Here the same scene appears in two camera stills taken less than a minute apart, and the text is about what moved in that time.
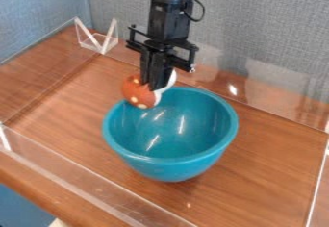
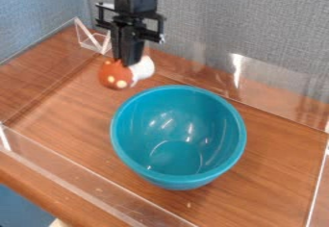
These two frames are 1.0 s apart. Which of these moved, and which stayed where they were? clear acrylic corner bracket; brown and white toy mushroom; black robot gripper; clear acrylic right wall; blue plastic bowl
Moved: black robot gripper; brown and white toy mushroom; blue plastic bowl
Stayed: clear acrylic right wall; clear acrylic corner bracket
